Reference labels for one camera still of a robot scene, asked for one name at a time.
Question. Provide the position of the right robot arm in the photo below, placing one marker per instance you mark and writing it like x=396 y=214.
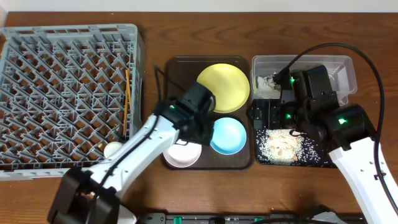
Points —
x=309 y=105

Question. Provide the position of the clear plastic bin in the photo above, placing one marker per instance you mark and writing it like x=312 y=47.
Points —
x=339 y=67

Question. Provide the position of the pink bowl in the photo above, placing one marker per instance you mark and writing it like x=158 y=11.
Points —
x=182 y=154

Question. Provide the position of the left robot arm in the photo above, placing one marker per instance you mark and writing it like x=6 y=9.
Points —
x=94 y=195

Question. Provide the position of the blue bowl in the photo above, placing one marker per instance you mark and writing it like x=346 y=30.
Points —
x=229 y=136

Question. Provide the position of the yellow plate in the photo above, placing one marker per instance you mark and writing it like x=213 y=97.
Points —
x=228 y=84

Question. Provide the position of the white cup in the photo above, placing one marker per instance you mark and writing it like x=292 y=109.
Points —
x=111 y=148

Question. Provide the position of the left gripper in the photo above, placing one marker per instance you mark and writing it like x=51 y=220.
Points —
x=203 y=134

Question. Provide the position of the black waste tray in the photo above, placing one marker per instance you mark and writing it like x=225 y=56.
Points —
x=282 y=147

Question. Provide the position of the wooden chopstick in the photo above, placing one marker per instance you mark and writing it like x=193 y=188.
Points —
x=129 y=88
x=126 y=103

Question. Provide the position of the crumpled white tissue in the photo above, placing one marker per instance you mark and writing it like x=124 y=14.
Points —
x=266 y=88

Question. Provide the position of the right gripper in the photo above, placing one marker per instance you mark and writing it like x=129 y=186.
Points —
x=259 y=113

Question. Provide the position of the rice and nut scraps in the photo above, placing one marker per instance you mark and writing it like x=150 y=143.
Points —
x=287 y=147

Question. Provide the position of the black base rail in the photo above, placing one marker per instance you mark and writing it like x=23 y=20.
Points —
x=319 y=212

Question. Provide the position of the dark brown serving tray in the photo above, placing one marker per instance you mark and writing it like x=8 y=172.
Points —
x=184 y=70

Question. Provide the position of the grey dish rack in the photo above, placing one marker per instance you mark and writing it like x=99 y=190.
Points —
x=63 y=95

